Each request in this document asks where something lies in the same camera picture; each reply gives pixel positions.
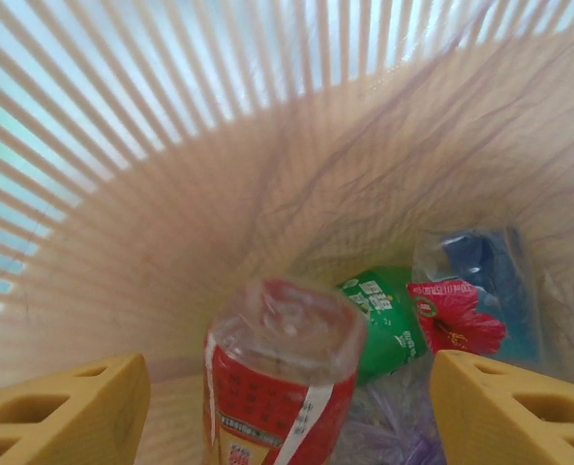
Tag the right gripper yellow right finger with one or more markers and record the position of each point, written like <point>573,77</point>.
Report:
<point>519,416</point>

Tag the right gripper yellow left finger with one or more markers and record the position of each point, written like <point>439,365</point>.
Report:
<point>59,416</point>

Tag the clear bottle red flower label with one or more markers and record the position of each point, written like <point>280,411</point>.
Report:
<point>456,319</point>

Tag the green Sprite bottle yellow cap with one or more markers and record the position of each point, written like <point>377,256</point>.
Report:
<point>388,334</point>

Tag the beige slatted plastic bin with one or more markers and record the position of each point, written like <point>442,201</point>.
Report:
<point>136,126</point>

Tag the pink waste basket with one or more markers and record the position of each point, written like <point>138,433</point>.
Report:
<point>364,169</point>

